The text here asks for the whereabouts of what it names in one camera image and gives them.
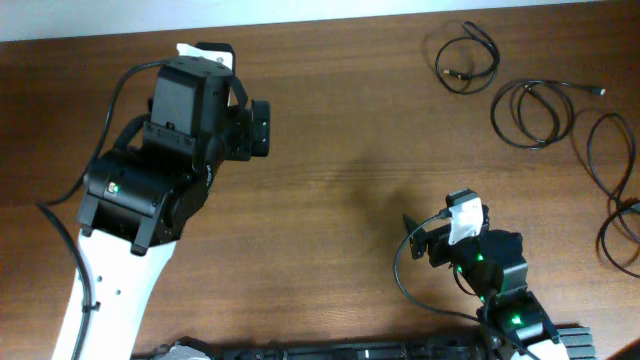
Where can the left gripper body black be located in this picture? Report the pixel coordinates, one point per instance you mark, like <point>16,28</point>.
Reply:
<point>260,128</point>

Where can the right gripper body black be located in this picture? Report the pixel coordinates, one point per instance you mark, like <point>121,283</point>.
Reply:
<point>443,251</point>

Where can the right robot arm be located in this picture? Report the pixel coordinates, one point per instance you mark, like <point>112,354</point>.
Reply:
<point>513,324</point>

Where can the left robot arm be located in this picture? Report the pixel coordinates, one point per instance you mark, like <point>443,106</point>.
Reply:
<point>139,194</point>

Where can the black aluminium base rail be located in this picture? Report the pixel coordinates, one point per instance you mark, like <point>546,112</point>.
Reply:
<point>466,345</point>

